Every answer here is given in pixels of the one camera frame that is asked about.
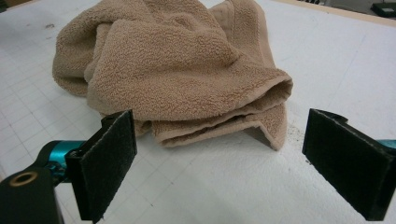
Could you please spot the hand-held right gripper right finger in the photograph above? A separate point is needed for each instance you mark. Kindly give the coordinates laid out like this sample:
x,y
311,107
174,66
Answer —
x,y
348,161

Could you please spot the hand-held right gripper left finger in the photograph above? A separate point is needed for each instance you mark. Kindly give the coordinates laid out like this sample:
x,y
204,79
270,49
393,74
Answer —
x,y
107,165

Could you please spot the beige terry towel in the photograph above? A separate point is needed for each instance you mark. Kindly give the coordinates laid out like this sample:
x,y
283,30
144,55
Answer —
x,y
174,71

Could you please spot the dark box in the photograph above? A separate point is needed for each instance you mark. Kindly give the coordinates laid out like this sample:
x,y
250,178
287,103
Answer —
x,y
385,10

